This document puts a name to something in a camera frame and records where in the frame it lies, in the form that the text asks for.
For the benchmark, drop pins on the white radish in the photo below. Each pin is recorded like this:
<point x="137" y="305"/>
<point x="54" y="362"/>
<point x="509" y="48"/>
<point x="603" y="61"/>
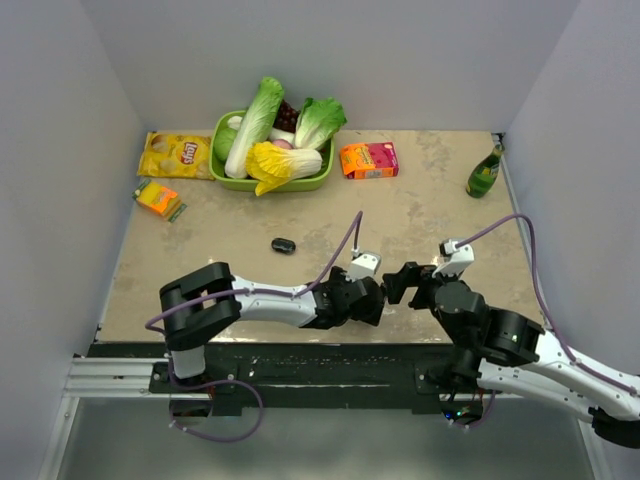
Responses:
<point x="234" y="122"/>

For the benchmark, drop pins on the pink onion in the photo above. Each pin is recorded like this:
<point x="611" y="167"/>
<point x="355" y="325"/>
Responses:
<point x="283" y="144"/>

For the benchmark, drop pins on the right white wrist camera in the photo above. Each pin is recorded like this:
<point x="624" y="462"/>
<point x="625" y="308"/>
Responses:
<point x="453" y="259"/>

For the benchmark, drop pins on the orange yellow sponge pack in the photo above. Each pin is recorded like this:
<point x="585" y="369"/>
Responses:
<point x="159" y="199"/>

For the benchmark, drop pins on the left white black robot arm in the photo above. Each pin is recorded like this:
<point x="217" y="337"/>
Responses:
<point x="200" y="305"/>

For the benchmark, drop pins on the yellow napa cabbage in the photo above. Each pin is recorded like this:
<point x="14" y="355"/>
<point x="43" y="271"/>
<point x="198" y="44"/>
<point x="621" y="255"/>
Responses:
<point x="273" y="167"/>

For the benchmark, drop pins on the green napa cabbage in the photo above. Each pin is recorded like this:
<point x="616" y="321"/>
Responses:
<point x="255" y="125"/>

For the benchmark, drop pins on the green plastic basin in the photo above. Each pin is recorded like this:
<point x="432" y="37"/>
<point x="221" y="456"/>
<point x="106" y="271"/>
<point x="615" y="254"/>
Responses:
<point x="217" y="169"/>

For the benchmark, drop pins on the dark red grapes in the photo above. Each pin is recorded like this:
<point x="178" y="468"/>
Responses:
<point x="286" y="117"/>

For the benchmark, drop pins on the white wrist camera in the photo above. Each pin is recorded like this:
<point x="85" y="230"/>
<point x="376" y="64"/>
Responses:
<point x="363" y="264"/>
<point x="453" y="259"/>

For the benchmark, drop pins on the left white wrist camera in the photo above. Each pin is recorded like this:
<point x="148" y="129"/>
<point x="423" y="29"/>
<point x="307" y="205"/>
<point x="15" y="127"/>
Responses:
<point x="363" y="264"/>

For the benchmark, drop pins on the green glass bottle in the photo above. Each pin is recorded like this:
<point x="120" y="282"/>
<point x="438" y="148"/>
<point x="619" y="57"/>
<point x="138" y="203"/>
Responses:
<point x="485" y="174"/>

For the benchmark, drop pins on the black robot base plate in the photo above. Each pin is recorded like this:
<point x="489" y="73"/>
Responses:
<point x="322" y="376"/>

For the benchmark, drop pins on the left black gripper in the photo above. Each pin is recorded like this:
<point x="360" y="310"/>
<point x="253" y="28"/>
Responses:
<point x="370" y="316"/>

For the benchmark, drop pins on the green leaf lettuce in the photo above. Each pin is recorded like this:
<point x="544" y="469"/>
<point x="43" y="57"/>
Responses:
<point x="317" y="122"/>

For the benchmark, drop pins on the black earbud charging case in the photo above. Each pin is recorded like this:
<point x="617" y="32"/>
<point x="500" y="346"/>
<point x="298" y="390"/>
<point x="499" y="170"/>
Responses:
<point x="283" y="246"/>

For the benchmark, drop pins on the yellow Lays chips bag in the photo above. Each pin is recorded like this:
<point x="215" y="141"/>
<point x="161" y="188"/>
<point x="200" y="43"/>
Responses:
<point x="168" y="155"/>

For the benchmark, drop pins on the round green cabbage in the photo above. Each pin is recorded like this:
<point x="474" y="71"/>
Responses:
<point x="223" y="142"/>

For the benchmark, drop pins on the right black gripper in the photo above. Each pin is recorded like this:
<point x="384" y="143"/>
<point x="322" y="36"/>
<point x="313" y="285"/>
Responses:
<point x="396" y="283"/>

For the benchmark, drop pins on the orange pink snack box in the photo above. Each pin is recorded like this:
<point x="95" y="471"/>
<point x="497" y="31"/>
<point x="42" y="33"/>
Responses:
<point x="361" y="161"/>

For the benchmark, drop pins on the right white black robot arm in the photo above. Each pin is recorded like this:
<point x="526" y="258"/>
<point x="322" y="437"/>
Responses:
<point x="502" y="350"/>

